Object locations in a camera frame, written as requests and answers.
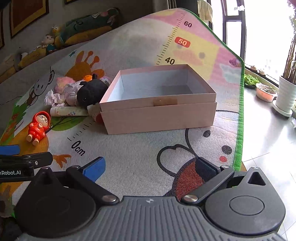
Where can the boy doll figure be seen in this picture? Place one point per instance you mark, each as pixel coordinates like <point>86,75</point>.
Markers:
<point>49,44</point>

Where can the yellow duck toy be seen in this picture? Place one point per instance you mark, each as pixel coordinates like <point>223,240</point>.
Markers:
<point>56,30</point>

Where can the white flowerpot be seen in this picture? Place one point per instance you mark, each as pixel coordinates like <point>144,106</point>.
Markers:
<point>285,95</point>

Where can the white lotion tube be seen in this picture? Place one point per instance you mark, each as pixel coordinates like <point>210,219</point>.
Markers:
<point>67,111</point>

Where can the pink cardboard box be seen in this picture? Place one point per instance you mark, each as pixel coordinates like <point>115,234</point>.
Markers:
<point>161,115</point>

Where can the round pink toy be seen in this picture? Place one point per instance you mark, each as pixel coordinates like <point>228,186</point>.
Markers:
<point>106,81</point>

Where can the black plush toy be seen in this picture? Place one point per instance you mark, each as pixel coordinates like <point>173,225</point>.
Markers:
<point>92,91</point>

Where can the framed wall picture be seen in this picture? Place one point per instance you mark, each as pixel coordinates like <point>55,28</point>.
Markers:
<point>70,1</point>
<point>27,14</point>
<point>1,30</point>

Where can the orange plastic toy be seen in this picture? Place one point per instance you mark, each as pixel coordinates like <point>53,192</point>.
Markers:
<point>87,78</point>

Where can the black window frame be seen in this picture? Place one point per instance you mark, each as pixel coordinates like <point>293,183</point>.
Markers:
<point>242,30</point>

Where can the yellow plush cushion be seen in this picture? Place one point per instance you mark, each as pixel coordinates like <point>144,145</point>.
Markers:
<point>87,36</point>
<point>31,58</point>

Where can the white frilly doll dress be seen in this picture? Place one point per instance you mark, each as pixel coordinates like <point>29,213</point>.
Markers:
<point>52,98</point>

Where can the green plush pillow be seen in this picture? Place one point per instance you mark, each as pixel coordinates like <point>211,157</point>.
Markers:
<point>92,20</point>

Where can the cartoon printed play mat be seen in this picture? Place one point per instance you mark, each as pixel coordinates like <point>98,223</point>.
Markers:
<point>138,150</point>

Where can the pink-haired doll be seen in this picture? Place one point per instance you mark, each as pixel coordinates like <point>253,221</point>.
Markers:
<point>67,91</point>

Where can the hanging pale cloth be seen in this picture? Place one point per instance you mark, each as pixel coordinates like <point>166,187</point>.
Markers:
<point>205,11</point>

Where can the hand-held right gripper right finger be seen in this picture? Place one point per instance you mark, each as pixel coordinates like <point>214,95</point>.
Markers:
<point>205,168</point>

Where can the small white red-capped bottle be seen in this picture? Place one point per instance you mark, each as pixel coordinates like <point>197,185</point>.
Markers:
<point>94,112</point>

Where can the tall thin plant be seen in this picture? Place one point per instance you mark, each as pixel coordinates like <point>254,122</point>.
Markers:
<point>291,60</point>

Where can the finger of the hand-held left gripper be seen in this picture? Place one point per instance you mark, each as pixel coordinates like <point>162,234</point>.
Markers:
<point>9,150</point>
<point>34,158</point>

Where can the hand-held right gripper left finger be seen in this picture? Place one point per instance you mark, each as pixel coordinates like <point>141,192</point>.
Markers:
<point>94,168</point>

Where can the red hooded figurine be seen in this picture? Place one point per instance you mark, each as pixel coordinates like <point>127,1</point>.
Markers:
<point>38,126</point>

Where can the green plant tray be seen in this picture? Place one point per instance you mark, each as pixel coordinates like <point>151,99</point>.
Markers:
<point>251,80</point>

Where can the pink flowerpot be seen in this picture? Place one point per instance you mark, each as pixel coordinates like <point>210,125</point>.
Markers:
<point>266,93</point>

